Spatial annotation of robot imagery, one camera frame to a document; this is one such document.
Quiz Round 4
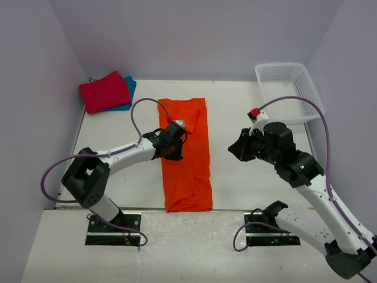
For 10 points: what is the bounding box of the orange t shirt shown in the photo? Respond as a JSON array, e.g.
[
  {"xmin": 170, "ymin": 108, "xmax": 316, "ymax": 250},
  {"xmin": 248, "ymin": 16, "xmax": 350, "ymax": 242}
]
[{"xmin": 158, "ymin": 98, "xmax": 213, "ymax": 212}]

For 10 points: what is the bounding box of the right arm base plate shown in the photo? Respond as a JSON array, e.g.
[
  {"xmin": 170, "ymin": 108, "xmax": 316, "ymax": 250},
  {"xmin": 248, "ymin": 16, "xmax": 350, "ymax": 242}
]
[{"xmin": 244, "ymin": 200, "xmax": 300, "ymax": 246}]

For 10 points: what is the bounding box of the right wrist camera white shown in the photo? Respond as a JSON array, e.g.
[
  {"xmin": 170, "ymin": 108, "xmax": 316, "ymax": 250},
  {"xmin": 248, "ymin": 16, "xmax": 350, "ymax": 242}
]
[{"xmin": 247, "ymin": 108, "xmax": 270, "ymax": 136}]

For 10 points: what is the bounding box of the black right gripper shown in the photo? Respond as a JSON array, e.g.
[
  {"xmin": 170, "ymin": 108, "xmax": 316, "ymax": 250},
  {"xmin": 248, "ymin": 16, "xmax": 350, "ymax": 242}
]
[{"xmin": 228, "ymin": 126, "xmax": 279, "ymax": 164}]

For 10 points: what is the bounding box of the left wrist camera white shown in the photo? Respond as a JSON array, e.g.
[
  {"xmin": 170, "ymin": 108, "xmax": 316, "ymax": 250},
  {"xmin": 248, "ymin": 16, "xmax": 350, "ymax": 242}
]
[{"xmin": 173, "ymin": 120, "xmax": 186, "ymax": 129}]

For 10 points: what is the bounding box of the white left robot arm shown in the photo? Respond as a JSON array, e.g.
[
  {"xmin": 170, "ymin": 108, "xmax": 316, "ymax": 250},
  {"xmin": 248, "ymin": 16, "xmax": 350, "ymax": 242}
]
[{"xmin": 62, "ymin": 120, "xmax": 187, "ymax": 232}]

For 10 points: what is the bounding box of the folded blue t shirt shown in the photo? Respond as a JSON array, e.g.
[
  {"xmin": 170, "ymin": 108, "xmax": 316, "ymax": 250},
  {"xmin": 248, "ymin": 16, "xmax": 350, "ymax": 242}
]
[{"xmin": 104, "ymin": 75, "xmax": 137, "ymax": 111}]

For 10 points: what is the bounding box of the white plastic basket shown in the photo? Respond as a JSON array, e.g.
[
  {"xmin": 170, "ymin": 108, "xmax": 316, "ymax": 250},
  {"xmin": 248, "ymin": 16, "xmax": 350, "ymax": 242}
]
[{"xmin": 255, "ymin": 62, "xmax": 325, "ymax": 124}]

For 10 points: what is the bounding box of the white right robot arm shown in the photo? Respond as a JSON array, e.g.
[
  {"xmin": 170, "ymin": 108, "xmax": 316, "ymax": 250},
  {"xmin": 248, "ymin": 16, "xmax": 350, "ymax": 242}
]
[{"xmin": 228, "ymin": 122, "xmax": 376, "ymax": 279}]

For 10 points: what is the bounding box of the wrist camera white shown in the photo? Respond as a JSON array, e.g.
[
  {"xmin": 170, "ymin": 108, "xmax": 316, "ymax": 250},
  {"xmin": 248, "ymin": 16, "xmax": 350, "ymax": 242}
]
[
  {"xmin": 247, "ymin": 108, "xmax": 270, "ymax": 136},
  {"xmin": 173, "ymin": 120, "xmax": 186, "ymax": 129}
]

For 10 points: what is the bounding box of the folded red t shirt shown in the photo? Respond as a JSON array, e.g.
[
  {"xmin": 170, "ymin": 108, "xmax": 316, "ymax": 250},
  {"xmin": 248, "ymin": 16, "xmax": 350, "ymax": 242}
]
[{"xmin": 79, "ymin": 71, "xmax": 132, "ymax": 114}]

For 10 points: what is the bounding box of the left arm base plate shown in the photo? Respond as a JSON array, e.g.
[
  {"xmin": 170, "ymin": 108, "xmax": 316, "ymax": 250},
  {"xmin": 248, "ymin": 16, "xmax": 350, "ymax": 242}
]
[{"xmin": 85, "ymin": 212, "xmax": 142, "ymax": 247}]

